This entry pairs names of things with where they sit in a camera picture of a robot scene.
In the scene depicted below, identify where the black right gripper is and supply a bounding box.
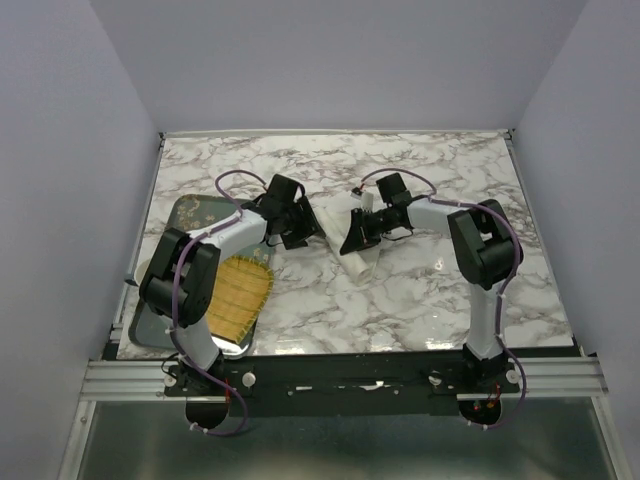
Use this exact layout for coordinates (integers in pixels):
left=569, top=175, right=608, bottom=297
left=339, top=207, right=394, bottom=257

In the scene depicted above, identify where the cream cloth napkin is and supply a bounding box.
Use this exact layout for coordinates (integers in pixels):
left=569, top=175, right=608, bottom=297
left=313, top=194, right=380, bottom=287

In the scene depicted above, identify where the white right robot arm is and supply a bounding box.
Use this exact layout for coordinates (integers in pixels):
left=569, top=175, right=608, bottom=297
left=339, top=169, right=524, bottom=392

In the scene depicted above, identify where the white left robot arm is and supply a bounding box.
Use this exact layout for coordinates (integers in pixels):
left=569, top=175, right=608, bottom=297
left=139, top=174, right=324, bottom=395

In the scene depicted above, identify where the yellow bamboo mat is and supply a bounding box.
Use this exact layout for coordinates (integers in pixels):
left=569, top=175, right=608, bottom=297
left=205, top=255, right=274, bottom=344

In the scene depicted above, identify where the green floral metal tray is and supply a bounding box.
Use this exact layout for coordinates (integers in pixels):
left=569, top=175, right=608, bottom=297
left=128, top=193, right=279, bottom=360

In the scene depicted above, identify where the white cup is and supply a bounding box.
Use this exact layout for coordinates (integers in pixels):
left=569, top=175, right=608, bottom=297
left=133, top=259, right=150, bottom=286

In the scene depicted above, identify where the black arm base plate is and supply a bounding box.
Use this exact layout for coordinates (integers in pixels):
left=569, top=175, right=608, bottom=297
left=165, top=350, right=519, bottom=418

